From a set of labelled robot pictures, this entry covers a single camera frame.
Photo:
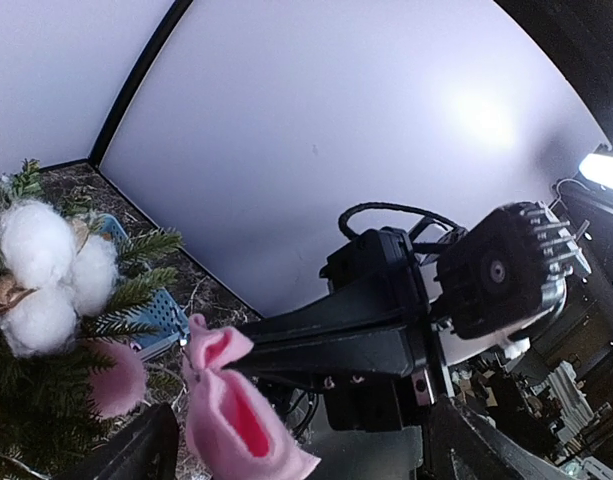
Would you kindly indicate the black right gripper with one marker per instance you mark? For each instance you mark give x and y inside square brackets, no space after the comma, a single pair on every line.
[368,344]

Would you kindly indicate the white cotton pompom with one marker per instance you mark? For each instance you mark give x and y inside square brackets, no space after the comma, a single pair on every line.
[38,245]
[94,274]
[42,323]

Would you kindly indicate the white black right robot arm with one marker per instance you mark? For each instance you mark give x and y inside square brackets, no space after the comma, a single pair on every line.
[371,347]

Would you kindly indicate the pink felt ornament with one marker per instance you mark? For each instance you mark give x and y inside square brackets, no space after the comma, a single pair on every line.
[230,425]

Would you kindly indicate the small green christmas tree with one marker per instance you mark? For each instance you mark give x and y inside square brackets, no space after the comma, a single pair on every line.
[47,423]

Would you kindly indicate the pink fluffy pompom ornament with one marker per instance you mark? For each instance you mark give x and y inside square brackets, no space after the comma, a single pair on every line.
[118,390]

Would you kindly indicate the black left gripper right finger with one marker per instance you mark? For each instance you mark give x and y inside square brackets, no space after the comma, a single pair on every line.
[459,444]

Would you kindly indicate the light blue plastic basket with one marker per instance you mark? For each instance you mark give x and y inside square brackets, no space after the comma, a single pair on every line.
[140,311]

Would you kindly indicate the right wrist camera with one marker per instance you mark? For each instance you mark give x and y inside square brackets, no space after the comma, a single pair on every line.
[505,280]

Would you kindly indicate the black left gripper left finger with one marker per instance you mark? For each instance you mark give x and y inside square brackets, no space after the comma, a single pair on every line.
[146,448]

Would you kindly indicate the black corner frame post right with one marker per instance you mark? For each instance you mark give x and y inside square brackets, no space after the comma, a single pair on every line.
[121,105]

